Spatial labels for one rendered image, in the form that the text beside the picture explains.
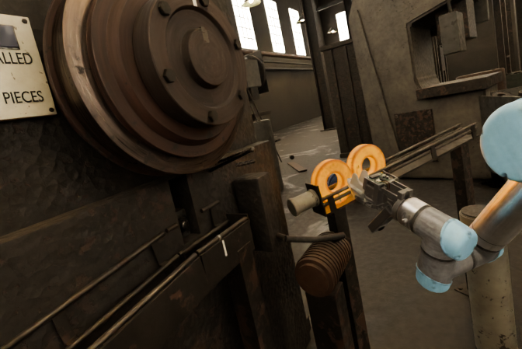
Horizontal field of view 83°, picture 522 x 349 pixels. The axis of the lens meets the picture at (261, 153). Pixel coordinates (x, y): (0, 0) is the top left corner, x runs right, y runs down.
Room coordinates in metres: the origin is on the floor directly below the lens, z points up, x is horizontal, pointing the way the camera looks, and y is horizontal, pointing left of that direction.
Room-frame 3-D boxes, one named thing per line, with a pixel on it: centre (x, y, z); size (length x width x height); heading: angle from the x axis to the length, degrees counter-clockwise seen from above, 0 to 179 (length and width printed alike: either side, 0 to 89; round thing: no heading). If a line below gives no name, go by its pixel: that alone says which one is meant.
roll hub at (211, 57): (0.65, 0.08, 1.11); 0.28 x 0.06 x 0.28; 147
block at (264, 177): (0.91, 0.05, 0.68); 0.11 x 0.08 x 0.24; 57
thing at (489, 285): (0.92, -0.67, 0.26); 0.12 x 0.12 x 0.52
